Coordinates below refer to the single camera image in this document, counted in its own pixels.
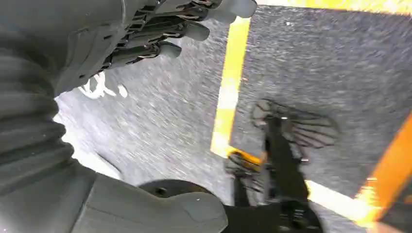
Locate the yellow floor tape strip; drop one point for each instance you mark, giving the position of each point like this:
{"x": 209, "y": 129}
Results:
{"x": 230, "y": 86}
{"x": 347, "y": 4}
{"x": 338, "y": 201}

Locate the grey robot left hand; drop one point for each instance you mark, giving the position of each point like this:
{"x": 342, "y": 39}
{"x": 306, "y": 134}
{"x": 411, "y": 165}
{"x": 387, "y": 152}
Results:
{"x": 80, "y": 29}

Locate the black robot leg with foot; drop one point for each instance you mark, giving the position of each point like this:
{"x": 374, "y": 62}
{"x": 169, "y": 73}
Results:
{"x": 283, "y": 160}

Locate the ribbed grey left arm sleeve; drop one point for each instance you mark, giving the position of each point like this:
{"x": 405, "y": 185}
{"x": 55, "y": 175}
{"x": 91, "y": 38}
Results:
{"x": 25, "y": 128}

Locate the orange floor tape strip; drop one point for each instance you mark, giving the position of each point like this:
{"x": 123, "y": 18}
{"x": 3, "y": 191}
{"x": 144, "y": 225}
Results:
{"x": 392, "y": 167}

